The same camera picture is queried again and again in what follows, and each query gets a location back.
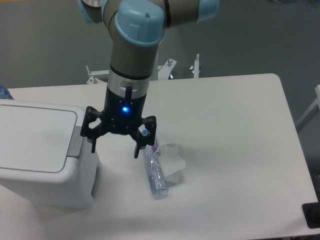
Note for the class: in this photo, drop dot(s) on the white push-lid trash can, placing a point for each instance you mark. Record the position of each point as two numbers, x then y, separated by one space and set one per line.
43 157

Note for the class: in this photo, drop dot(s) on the crumpled white tissue paper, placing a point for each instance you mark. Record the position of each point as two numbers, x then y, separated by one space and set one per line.
171 160

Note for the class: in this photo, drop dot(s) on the blue patterned object left edge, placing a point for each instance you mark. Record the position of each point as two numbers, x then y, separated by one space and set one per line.
5 93

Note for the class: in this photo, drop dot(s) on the black table clamp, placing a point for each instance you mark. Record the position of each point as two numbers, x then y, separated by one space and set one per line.
311 213

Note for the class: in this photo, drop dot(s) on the white frame at right edge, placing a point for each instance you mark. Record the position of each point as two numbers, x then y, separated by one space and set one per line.
310 112

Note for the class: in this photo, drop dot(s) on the white pedestal base frame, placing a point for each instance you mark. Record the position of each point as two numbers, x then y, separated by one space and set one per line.
165 71

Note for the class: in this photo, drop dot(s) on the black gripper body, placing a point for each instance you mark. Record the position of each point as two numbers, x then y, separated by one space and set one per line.
121 116

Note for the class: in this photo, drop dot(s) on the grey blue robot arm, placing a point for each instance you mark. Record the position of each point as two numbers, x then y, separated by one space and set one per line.
136 28

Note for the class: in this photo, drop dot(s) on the clear plastic water bottle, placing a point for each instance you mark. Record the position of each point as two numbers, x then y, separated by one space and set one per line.
159 187

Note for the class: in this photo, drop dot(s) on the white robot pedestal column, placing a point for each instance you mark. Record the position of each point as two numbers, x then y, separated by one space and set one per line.
155 69

